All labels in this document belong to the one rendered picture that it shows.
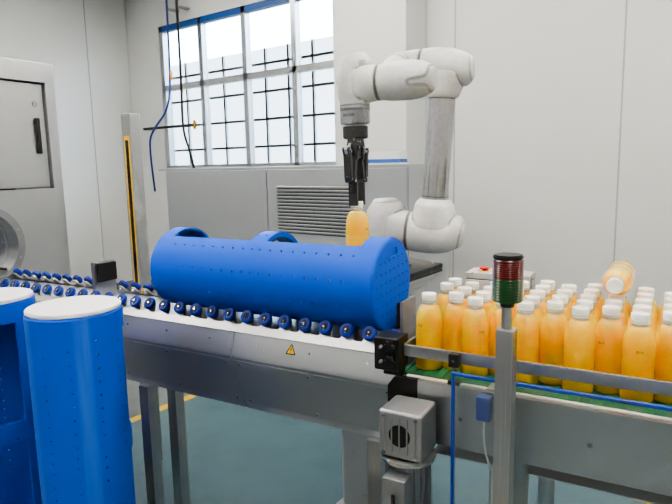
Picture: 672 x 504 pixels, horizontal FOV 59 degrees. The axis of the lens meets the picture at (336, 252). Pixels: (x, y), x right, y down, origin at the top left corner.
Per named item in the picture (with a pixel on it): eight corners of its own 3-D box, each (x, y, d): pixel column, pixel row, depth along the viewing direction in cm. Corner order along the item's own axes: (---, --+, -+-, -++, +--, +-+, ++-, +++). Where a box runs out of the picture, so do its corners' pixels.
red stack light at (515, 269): (496, 273, 128) (496, 255, 127) (526, 276, 125) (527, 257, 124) (488, 279, 122) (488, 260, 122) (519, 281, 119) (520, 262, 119)
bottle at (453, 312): (454, 372, 156) (454, 302, 153) (436, 365, 162) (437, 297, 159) (474, 367, 160) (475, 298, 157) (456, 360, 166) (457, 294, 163)
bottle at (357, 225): (342, 269, 181) (340, 207, 178) (354, 265, 187) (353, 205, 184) (361, 271, 177) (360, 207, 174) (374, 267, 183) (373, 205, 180)
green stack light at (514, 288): (496, 296, 129) (496, 274, 128) (526, 299, 126) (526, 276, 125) (488, 302, 123) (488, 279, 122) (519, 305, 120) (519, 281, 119)
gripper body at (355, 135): (350, 127, 181) (351, 157, 182) (337, 125, 174) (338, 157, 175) (372, 125, 177) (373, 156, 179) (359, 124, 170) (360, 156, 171)
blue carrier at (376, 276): (207, 291, 235) (200, 221, 229) (411, 315, 192) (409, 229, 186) (154, 312, 211) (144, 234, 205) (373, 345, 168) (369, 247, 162)
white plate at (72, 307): (90, 316, 168) (91, 320, 168) (136, 295, 195) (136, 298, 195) (2, 315, 172) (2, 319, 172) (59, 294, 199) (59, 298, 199)
